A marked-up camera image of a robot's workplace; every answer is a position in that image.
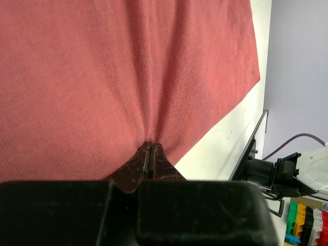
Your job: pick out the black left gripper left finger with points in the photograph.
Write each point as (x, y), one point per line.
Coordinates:
(128, 177)

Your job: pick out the red t shirt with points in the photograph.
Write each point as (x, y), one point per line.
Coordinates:
(85, 83)

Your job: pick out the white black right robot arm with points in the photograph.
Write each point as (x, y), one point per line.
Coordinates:
(297, 175)

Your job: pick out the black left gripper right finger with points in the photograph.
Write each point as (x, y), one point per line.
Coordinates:
(161, 168)

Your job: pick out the coloured storage bins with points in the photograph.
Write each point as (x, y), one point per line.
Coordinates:
(305, 225)

